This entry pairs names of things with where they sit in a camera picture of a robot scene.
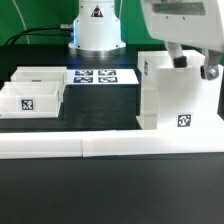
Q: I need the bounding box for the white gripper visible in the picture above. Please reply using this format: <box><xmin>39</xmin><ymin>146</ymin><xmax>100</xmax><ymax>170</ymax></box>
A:
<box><xmin>141</xmin><ymin>0</ymin><xmax>224</xmax><ymax>80</ymax></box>

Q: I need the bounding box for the white drawer cabinet box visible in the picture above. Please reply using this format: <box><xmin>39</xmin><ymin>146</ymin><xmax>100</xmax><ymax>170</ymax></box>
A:
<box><xmin>137</xmin><ymin>50</ymin><xmax>223</xmax><ymax>130</ymax></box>

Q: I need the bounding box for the white front drawer tray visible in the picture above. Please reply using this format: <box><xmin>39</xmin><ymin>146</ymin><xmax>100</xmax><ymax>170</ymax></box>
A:
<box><xmin>0</xmin><ymin>82</ymin><xmax>62</xmax><ymax>119</ymax></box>

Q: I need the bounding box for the white drawer tray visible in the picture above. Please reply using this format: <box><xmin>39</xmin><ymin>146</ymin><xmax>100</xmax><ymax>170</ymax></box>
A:
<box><xmin>0</xmin><ymin>82</ymin><xmax>62</xmax><ymax>119</ymax></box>
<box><xmin>10</xmin><ymin>67</ymin><xmax>67</xmax><ymax>86</ymax></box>

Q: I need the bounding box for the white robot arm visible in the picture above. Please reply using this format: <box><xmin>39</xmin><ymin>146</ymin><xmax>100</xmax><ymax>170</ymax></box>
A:
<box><xmin>69</xmin><ymin>0</ymin><xmax>224</xmax><ymax>80</ymax></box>

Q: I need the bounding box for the white rear drawer tray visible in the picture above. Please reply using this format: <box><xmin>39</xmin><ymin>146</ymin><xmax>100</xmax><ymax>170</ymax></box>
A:
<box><xmin>10</xmin><ymin>67</ymin><xmax>67</xmax><ymax>86</ymax></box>

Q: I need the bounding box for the marker tag sheet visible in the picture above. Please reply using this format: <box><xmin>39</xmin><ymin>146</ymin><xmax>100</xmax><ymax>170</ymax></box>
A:
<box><xmin>65</xmin><ymin>69</ymin><xmax>139</xmax><ymax>85</ymax></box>

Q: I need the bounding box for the white front rail right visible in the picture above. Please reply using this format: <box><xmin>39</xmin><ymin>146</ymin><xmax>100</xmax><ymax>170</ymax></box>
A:
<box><xmin>82</xmin><ymin>129</ymin><xmax>224</xmax><ymax>157</ymax></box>

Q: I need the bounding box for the black cable bundle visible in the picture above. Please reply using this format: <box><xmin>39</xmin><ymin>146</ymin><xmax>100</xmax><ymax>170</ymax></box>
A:
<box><xmin>4</xmin><ymin>23</ymin><xmax>74</xmax><ymax>46</ymax></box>

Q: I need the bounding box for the thin white cable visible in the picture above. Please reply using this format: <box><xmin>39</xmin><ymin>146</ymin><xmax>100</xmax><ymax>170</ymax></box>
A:
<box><xmin>11</xmin><ymin>0</ymin><xmax>31</xmax><ymax>45</ymax></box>

